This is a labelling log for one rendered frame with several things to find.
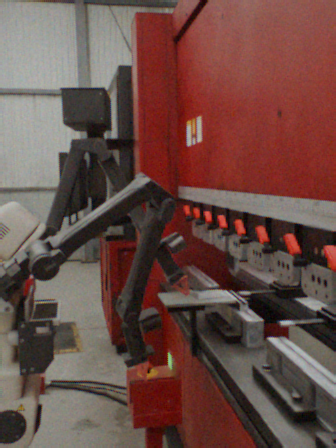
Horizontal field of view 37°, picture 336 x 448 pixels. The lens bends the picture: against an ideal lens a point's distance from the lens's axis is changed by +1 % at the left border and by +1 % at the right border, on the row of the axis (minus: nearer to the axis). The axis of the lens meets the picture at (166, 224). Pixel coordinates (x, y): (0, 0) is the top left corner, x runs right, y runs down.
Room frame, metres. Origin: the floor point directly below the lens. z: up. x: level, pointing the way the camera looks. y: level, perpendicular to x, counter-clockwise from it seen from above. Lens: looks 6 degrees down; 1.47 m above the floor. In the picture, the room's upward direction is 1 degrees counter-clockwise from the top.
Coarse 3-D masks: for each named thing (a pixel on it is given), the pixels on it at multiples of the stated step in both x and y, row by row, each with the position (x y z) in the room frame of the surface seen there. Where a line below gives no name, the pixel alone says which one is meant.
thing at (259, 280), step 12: (240, 264) 2.61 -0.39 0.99; (240, 276) 2.52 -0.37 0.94; (252, 276) 2.35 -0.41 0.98; (264, 276) 2.30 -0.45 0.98; (252, 288) 2.37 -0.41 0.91; (264, 288) 2.18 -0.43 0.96; (264, 300) 2.19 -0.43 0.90; (276, 300) 2.05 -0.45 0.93; (288, 300) 1.93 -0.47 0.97; (300, 300) 1.85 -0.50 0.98; (312, 300) 1.85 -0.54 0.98; (288, 312) 1.95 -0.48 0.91; (300, 312) 1.82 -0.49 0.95; (312, 312) 1.74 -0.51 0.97; (324, 336) 1.66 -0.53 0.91
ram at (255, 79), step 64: (256, 0) 1.53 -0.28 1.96; (320, 0) 1.14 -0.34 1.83; (192, 64) 2.36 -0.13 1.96; (256, 64) 1.53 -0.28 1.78; (320, 64) 1.13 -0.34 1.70; (192, 128) 2.38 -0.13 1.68; (256, 128) 1.52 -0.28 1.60; (320, 128) 1.12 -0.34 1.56; (256, 192) 1.52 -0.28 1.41; (320, 192) 1.12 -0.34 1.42
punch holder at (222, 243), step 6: (216, 210) 1.96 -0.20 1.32; (222, 210) 1.88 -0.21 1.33; (228, 210) 1.85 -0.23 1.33; (216, 216) 1.97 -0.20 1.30; (228, 216) 1.85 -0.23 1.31; (216, 222) 1.97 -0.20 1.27; (228, 222) 1.85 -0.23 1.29; (228, 228) 1.85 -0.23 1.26; (216, 234) 1.96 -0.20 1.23; (216, 240) 1.96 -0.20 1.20; (222, 240) 1.88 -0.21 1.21; (228, 240) 1.85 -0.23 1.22; (216, 246) 1.96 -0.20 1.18; (222, 246) 1.88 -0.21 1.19; (228, 246) 1.85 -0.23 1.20
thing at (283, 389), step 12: (264, 372) 1.37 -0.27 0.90; (276, 372) 1.37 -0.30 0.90; (264, 384) 1.34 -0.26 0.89; (276, 384) 1.29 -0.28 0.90; (288, 384) 1.29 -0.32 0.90; (276, 396) 1.25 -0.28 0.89; (288, 396) 1.22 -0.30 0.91; (288, 408) 1.18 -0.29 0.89; (300, 408) 1.15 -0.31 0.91; (312, 408) 1.15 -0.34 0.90; (300, 420) 1.14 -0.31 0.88; (312, 420) 1.15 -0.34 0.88
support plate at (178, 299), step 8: (160, 296) 1.89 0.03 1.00; (168, 296) 1.89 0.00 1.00; (176, 296) 1.89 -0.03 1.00; (184, 296) 1.88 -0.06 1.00; (192, 296) 1.87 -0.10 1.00; (168, 304) 1.77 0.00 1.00; (176, 304) 1.77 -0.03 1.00; (184, 304) 1.78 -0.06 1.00; (192, 304) 1.78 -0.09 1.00; (200, 304) 1.79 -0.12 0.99; (208, 304) 1.79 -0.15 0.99
